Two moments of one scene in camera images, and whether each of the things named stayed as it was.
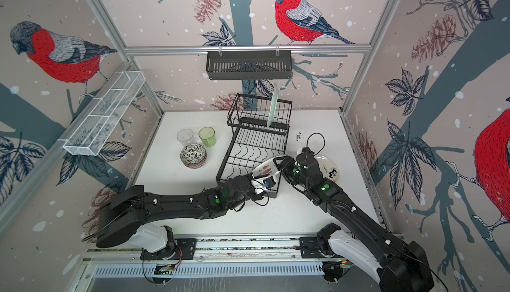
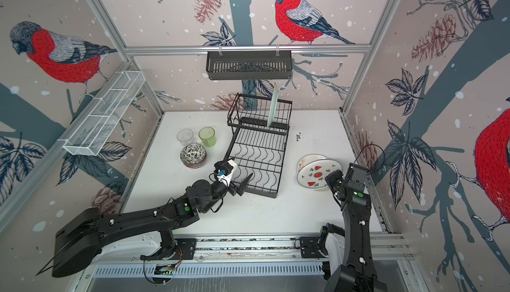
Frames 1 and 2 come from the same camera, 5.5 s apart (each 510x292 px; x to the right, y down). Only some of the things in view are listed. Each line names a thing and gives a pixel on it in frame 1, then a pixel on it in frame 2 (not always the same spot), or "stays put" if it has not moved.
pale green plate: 273,105 stays put
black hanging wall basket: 249,65 stays put
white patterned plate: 268,167 -> 313,174
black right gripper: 285,166 -> 332,176
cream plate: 328,167 -> 307,158
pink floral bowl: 193,154 stays put
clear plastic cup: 186,137 stays put
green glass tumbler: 207,136 stays put
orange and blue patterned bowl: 195,166 stays put
